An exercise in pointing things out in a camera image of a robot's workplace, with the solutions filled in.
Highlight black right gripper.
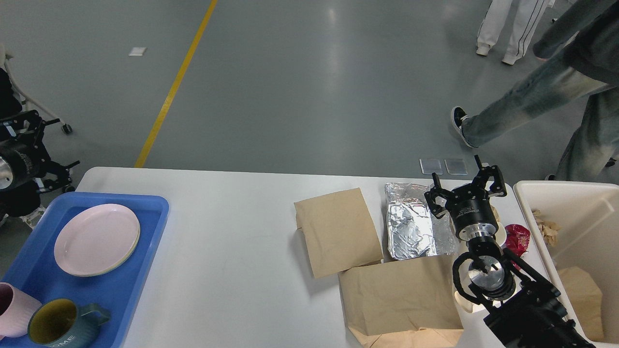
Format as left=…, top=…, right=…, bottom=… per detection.
left=425, top=155, right=508, bottom=241

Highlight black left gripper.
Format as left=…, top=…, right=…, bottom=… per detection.
left=0, top=110, right=80, bottom=194

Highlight pink plate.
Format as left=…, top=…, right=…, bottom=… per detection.
left=53, top=203, right=141, bottom=277

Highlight pink ribbed mug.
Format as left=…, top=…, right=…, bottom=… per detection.
left=0, top=282, right=42, bottom=339

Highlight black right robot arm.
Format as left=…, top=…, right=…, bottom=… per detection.
left=424, top=156, right=592, bottom=348

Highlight right clear floor plate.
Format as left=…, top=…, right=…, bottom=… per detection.
left=444, top=159, right=468, bottom=175

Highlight clear floor plate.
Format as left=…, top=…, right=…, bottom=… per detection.
left=419, top=158, right=444, bottom=175
left=444, top=159, right=468, bottom=175

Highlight left clear floor plate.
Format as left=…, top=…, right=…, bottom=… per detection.
left=419, top=158, right=444, bottom=175

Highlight aluminium foil tray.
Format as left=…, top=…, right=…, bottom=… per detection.
left=384, top=182, right=458, bottom=261

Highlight red crumpled wrapper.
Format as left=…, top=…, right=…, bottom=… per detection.
left=504, top=223, right=531, bottom=256

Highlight crumpled paper scraps in bin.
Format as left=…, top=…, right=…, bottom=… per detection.
left=532, top=210, right=563, bottom=247

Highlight blue plastic tray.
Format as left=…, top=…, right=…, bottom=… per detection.
left=2, top=192, right=169, bottom=348

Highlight white plastic bin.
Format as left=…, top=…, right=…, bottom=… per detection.
left=514, top=181, right=619, bottom=348

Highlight large brown paper bag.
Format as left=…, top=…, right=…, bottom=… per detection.
left=339, top=255, right=463, bottom=348

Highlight white paper on floor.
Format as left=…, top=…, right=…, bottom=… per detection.
left=128, top=47, right=147, bottom=57

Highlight yellow plate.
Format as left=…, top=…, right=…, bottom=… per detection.
left=85, top=222, right=141, bottom=277

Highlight small brown paper bag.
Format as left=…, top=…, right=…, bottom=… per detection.
left=294, top=188, right=383, bottom=279

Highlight brown bag in bin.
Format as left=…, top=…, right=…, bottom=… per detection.
left=559, top=266, right=605, bottom=342

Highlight dark teal mug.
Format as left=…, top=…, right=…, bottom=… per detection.
left=27, top=299, right=111, bottom=348

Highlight person in white striped pants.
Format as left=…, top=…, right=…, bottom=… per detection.
left=476, top=0, right=554, bottom=65

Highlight person in blue jeans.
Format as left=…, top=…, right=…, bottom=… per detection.
left=451, top=0, right=619, bottom=181

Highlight grey wheeled frame left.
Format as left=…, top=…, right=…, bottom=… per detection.
left=0, top=43, right=73, bottom=135

